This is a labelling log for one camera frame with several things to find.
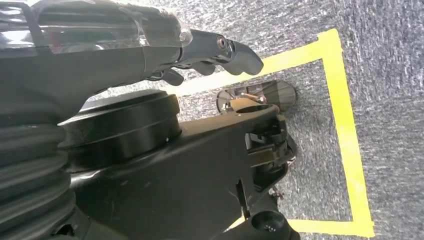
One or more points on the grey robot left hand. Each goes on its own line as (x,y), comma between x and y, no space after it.
(99,59)

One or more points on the black robot left leg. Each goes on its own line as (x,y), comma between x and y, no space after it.
(165,182)

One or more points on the black robot left foot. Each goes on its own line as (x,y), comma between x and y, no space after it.
(281,94)

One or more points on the yellow floor tape rectangle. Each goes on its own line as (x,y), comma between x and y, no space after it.
(344,132)

